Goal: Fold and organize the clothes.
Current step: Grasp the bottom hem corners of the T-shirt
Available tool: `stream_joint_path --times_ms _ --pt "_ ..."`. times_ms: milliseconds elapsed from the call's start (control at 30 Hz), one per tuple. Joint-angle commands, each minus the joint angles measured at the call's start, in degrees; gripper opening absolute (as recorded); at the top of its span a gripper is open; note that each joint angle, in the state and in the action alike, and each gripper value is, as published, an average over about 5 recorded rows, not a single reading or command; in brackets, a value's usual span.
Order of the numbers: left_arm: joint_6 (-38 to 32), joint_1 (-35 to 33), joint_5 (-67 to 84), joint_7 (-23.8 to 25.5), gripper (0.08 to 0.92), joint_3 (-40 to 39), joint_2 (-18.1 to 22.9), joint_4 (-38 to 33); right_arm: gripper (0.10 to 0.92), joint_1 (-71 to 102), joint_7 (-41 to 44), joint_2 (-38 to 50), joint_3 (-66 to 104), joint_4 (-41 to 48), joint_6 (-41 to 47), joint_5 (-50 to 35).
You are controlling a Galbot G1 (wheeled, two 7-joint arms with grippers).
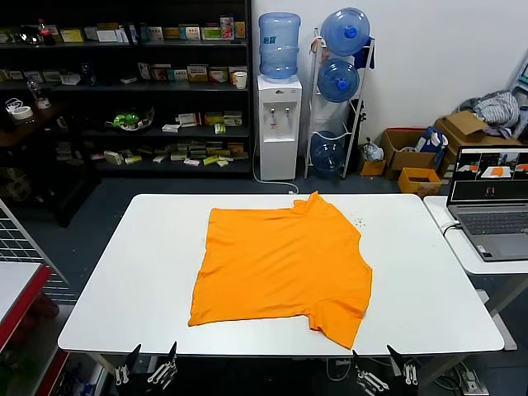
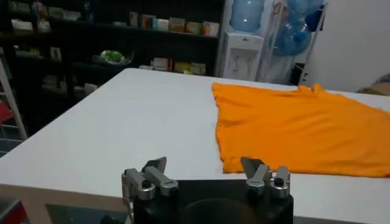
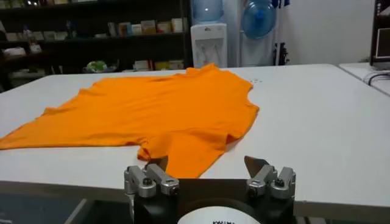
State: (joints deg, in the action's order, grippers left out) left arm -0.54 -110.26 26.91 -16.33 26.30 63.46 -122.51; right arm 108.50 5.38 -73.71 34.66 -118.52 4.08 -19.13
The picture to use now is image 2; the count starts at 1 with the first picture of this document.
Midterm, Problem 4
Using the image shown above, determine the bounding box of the black shelf unit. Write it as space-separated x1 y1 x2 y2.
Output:
0 0 227 138

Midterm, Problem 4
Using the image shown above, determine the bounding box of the orange t-shirt with white print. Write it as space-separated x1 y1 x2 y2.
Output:
211 82 390 178

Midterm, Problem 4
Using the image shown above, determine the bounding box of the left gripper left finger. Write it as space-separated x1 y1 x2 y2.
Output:
121 156 180 201

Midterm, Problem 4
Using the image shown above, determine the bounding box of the orange and white carton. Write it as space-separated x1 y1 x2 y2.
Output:
185 21 202 35

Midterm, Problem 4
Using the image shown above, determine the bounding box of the large brown cardboard box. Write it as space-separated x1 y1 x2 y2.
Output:
356 82 390 97

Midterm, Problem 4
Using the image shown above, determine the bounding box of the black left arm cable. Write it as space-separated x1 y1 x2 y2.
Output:
100 214 123 224

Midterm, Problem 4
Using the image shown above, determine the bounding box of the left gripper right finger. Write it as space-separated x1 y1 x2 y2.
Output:
240 156 291 200

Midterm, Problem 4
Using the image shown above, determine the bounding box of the white water dispenser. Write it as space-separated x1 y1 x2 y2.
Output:
219 32 264 82

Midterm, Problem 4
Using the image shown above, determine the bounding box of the bowl of green items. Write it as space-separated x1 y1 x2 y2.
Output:
93 49 135 66

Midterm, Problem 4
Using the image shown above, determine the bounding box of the white wire jug rack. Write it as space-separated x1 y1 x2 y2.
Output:
257 0 329 86

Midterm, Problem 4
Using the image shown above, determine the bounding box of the blue water jug with label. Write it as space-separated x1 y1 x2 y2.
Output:
229 0 265 33

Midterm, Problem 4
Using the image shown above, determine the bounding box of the yellow green carton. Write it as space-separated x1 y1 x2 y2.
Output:
169 17 186 33

